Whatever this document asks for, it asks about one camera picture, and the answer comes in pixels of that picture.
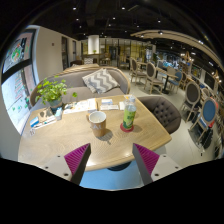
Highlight printed paper leaflet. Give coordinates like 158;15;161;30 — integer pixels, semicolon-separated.
63;99;89;115

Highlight small blue white packet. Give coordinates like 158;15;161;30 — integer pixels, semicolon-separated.
100;98;114;106

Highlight blue and white flat box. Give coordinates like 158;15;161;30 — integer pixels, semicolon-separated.
29;116;40;129

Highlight brown mug with white letters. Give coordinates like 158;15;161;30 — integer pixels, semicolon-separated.
85;110;108;138

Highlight grey curved sofa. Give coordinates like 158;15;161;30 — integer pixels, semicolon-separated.
29;64;132;108

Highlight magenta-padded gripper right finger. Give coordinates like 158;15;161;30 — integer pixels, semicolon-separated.
131;143;183;186

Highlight flat round red coaster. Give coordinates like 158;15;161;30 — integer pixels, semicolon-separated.
119;122;135;133

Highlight clear green-labelled drink bottle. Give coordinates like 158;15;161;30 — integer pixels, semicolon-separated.
122;95;138;132

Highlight green potted plant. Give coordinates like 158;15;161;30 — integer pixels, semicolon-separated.
34;75;78;113

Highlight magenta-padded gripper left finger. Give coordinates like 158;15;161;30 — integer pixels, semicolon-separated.
41;143;92;185

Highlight dark tufted armchair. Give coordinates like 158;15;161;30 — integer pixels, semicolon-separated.
137;95;183;135

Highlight window with festive stickers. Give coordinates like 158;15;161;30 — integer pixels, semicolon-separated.
0;29;37;134

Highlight small blue white carton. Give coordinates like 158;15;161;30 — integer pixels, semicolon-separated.
54;107;64;121

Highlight group of ceiling lights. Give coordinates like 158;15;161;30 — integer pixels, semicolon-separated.
71;4;164;36

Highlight grey white chevron cushion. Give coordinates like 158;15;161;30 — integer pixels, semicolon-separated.
81;68;121;95

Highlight group of dining chairs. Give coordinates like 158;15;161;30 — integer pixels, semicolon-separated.
128;56;224;148

